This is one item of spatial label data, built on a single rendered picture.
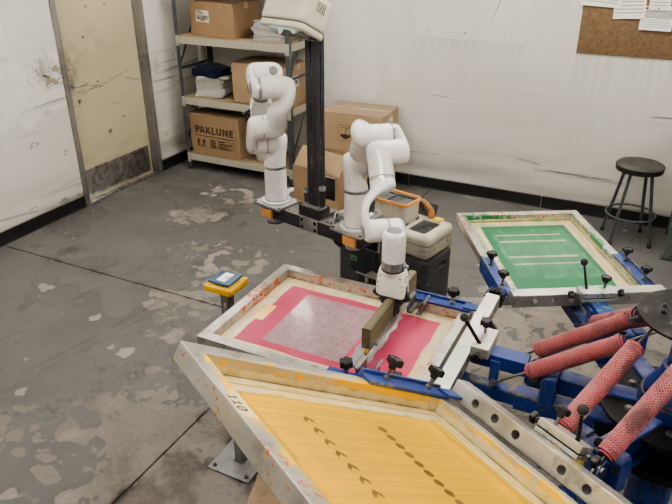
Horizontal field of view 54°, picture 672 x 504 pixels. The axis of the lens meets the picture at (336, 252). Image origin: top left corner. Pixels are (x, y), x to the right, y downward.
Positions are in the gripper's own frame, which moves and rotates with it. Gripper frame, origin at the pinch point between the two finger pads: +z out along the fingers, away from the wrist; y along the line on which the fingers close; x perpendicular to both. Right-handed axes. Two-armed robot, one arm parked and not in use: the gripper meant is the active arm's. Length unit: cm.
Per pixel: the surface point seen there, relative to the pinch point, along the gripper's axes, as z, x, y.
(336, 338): 14.0, 5.4, 17.4
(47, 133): 41, -180, 365
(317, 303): 14.2, -12.2, 34.1
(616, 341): -13, 8, -69
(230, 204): 113, -264, 255
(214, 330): 11, 24, 55
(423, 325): 14.1, -15.7, -6.6
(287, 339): 14.0, 13.4, 32.2
